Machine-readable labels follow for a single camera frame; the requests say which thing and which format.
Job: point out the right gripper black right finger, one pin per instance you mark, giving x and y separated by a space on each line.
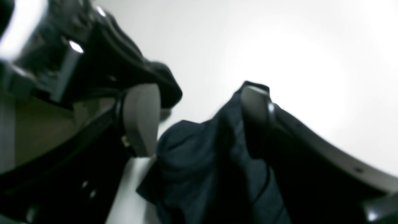
319 183

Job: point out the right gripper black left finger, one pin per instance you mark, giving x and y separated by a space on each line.
76 183

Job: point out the black long-sleeve T-shirt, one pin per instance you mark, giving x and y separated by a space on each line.
203 174

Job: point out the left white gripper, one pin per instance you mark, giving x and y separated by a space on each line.
63 51

